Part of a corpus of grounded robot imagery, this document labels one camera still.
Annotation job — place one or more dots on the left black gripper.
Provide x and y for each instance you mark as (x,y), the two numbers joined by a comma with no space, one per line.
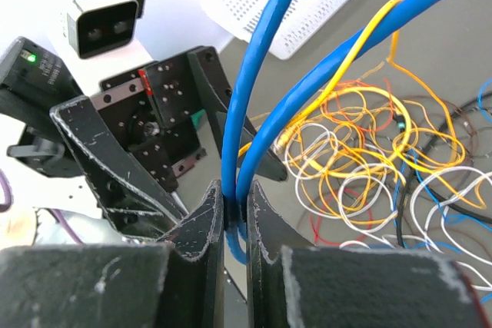
(153,113)

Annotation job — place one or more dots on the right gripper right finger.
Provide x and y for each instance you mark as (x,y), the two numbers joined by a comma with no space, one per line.
(292,283)

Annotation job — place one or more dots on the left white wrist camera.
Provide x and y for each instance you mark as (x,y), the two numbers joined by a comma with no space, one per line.
(93,27)

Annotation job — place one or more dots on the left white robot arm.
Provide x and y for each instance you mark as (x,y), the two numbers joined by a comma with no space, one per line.
(33,81)

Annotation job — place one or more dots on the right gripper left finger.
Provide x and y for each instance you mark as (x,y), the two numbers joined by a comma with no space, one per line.
(177,281)

